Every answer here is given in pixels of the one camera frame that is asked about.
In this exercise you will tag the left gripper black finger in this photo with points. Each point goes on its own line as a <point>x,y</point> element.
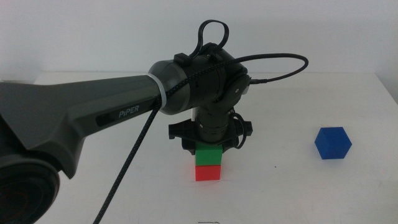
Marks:
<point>190,147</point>
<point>227,148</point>

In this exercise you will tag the green cube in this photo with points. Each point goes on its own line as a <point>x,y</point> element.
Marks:
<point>208,154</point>

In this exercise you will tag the red cube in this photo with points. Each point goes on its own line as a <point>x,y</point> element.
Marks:
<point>207,173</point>

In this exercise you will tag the blue cube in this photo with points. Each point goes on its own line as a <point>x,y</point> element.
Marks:
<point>332,143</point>

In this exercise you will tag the left black Piper robot arm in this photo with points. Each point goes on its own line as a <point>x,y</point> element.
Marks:
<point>62,105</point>

